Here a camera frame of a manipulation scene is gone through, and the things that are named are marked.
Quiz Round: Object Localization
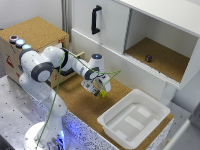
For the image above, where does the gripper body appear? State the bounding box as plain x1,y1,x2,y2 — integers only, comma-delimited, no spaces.
81,73,112,94

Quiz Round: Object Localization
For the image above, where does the yellow block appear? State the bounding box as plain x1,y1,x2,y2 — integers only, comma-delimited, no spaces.
100,90,108,99

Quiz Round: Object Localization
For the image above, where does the purple block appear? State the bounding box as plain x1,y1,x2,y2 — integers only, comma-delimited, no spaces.
144,54,154,63

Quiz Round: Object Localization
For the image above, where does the white plastic box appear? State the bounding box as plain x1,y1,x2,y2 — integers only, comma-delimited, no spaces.
96,88,171,150

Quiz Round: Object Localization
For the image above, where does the white sliding door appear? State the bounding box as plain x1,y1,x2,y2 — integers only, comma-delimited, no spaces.
72,0,131,56

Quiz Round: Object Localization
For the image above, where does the white cabinet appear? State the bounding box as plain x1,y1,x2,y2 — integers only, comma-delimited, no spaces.
61,0,200,107

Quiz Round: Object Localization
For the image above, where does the wooden drawer box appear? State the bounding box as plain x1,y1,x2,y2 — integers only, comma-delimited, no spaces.
0,16,85,89

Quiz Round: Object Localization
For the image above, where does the green button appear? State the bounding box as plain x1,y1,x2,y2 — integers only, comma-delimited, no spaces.
21,43,33,52

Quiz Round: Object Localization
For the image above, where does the blue button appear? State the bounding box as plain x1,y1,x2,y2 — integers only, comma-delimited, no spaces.
15,38,27,48

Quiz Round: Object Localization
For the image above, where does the red button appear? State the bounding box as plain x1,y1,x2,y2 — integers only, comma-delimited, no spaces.
9,34,19,44

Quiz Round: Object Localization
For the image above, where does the green cable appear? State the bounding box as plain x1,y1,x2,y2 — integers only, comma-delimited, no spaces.
35,48,122,149

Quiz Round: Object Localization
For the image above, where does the black door handle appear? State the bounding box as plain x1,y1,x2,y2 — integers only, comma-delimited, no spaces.
91,4,103,36

